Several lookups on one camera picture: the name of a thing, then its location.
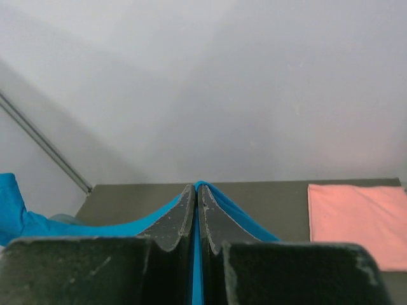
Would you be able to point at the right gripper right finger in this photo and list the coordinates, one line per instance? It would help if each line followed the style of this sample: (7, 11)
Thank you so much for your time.
(240, 268)

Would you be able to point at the left aluminium frame post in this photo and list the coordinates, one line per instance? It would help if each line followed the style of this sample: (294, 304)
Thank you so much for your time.
(44, 143)

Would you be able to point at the folded pink t shirt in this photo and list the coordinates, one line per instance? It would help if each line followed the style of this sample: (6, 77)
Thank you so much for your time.
(373, 217)

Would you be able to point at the blue t shirt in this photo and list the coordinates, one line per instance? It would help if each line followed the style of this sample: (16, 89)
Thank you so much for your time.
(18, 223)

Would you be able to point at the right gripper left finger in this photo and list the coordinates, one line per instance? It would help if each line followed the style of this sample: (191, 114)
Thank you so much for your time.
(153, 267)

